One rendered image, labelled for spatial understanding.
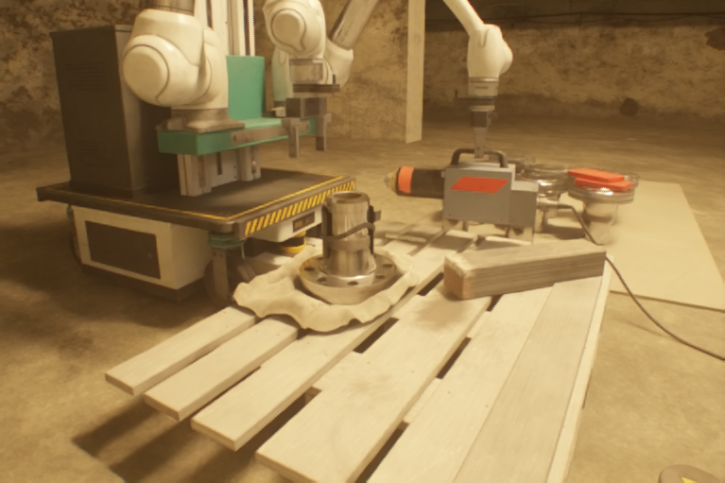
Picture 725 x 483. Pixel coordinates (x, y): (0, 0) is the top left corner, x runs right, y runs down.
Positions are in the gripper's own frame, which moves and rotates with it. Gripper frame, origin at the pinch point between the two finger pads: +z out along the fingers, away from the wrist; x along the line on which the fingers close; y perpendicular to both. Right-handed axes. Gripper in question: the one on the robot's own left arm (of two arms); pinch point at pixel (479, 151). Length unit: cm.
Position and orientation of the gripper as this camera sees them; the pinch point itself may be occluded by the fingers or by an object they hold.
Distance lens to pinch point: 159.4
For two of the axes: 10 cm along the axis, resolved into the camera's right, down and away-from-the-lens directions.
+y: 9.4, 0.9, -3.4
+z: 0.0, 9.6, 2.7
